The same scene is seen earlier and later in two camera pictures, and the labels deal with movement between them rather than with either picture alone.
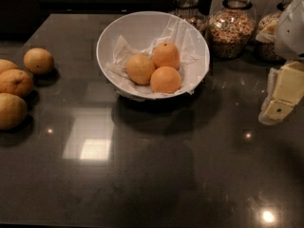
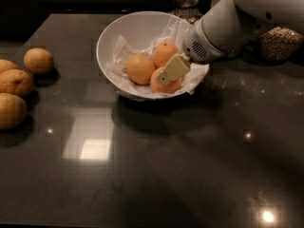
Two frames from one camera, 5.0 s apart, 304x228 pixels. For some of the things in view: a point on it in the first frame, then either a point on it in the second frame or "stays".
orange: [6, 65] stays
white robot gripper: [291, 35] -> [199, 46]
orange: [164, 80] stays
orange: [140, 68] stays
